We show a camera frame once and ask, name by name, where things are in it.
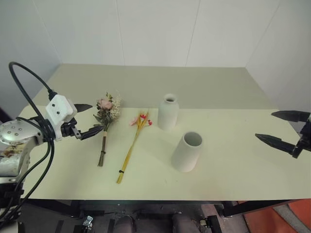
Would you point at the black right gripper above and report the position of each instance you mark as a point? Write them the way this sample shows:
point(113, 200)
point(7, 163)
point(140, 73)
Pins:
point(303, 143)

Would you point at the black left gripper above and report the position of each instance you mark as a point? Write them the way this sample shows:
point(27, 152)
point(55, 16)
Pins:
point(69, 128)

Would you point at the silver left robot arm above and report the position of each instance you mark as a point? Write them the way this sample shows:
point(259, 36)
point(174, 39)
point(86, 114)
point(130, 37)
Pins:
point(14, 136)

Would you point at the white narrow neck vase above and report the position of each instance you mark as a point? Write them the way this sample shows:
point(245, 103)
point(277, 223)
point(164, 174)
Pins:
point(167, 114)

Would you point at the white wide mouth vase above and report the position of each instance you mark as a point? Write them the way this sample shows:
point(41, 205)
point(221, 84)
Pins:
point(187, 153)

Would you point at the pink rose dried bouquet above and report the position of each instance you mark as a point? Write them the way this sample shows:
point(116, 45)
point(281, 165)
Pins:
point(107, 114)

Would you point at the yellow stem flower bunch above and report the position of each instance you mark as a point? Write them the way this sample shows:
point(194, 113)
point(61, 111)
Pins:
point(136, 136)

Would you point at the small metal clamp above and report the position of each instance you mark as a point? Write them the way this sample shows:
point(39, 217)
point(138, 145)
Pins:
point(88, 221)

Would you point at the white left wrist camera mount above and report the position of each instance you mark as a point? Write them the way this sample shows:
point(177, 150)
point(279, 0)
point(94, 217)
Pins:
point(59, 108)

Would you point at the black table frame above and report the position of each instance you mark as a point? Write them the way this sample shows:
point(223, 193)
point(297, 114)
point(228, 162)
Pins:
point(145, 205)

